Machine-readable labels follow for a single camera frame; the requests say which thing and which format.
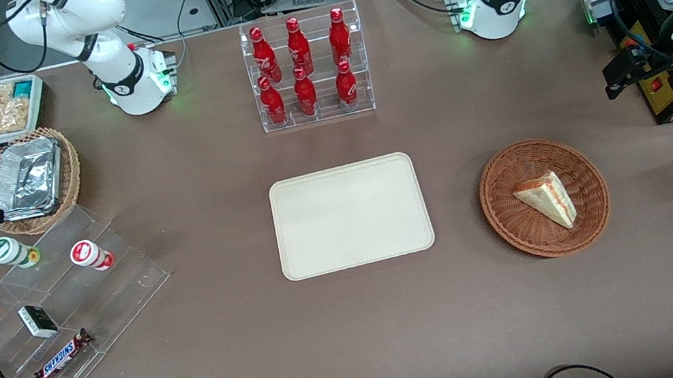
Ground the red cola bottle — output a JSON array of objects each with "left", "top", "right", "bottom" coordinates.
[
  {"left": 324, "top": 6, "right": 356, "bottom": 66},
  {"left": 331, "top": 58, "right": 362, "bottom": 110},
  {"left": 290, "top": 65, "right": 321, "bottom": 119},
  {"left": 248, "top": 23, "right": 284, "bottom": 87},
  {"left": 256, "top": 73, "right": 290, "bottom": 129},
  {"left": 282, "top": 15, "right": 316, "bottom": 78}
]

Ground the teal snack pack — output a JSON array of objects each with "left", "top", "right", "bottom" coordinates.
[{"left": 10, "top": 79, "right": 36, "bottom": 100}]

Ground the aluminium foil container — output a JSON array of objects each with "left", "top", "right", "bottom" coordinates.
[{"left": 0, "top": 134, "right": 72, "bottom": 224}]

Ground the green lid drink cup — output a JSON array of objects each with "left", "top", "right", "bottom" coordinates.
[{"left": 0, "top": 230, "right": 42, "bottom": 273}]

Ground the triangular sandwich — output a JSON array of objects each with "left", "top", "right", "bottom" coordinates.
[{"left": 510, "top": 167, "right": 581, "bottom": 238}]

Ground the clear acrylic bottle rack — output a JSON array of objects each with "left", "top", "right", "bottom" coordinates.
[{"left": 236, "top": 0, "right": 378, "bottom": 136}]

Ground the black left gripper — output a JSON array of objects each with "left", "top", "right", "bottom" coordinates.
[{"left": 598, "top": 41, "right": 673, "bottom": 101}]

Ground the round brown wicker basket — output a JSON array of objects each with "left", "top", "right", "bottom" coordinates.
[{"left": 472, "top": 128, "right": 619, "bottom": 270}]

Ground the red lid drink cup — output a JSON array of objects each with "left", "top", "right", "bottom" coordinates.
[{"left": 67, "top": 235, "right": 116, "bottom": 276}]

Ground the beige plastic tray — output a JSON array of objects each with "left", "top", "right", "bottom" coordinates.
[{"left": 265, "top": 148, "right": 440, "bottom": 284}]

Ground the oval wicker basket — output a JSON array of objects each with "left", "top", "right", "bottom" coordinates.
[{"left": 0, "top": 122, "right": 91, "bottom": 242}]

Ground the snickers chocolate bar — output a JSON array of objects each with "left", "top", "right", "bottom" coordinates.
[{"left": 27, "top": 327, "right": 100, "bottom": 378}]

